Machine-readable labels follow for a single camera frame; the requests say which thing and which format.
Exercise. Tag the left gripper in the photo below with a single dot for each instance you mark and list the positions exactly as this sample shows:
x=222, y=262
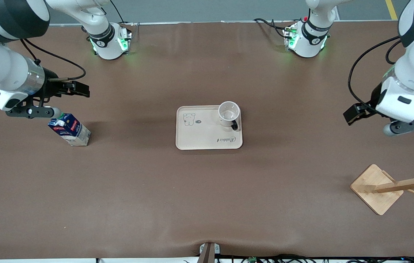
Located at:
x=376, y=98

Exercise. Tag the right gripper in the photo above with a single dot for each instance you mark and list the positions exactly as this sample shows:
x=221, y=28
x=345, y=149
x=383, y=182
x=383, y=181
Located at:
x=52, y=87

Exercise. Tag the blue milk carton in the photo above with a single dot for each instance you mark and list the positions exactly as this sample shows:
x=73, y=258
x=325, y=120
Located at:
x=71, y=131

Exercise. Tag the cream rectangular tray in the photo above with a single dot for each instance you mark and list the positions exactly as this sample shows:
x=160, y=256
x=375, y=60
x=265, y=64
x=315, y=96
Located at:
x=203, y=135

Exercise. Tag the wooden mug stand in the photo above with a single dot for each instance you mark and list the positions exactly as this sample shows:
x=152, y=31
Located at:
x=375, y=193

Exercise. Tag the metal table edge bracket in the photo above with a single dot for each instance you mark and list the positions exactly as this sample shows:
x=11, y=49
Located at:
x=208, y=252

